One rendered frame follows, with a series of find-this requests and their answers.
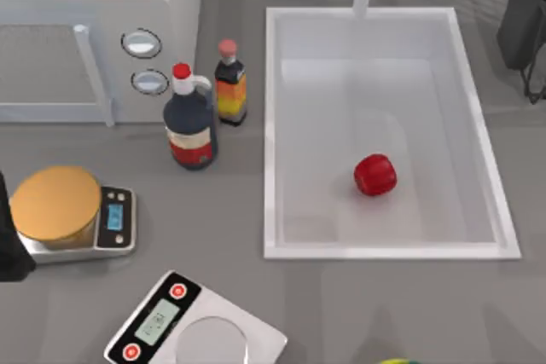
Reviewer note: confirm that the dark bottle orange label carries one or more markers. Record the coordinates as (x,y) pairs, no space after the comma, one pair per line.
(230,89)

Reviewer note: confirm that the red bell pepper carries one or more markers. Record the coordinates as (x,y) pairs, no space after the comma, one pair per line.
(375,175)

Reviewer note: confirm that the white sink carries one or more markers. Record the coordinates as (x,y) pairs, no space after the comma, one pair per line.
(375,125)

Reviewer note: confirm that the microwave knob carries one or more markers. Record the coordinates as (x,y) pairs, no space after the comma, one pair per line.
(149,81)
(141,43)

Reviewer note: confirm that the white scale with red buttons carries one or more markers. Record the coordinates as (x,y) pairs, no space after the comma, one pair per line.
(200,330)

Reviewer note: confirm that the scale with wooden round plate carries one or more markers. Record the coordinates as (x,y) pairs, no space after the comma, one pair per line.
(64,210)

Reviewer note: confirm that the yellow green round object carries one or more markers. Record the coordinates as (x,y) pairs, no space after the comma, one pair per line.
(396,362)

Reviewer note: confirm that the pale microwave oven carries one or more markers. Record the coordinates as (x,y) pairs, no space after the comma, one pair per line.
(85,10)

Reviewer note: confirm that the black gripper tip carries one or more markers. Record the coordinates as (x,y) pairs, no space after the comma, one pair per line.
(10,236)

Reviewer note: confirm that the black frame object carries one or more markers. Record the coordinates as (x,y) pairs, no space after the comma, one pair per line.
(524,23)

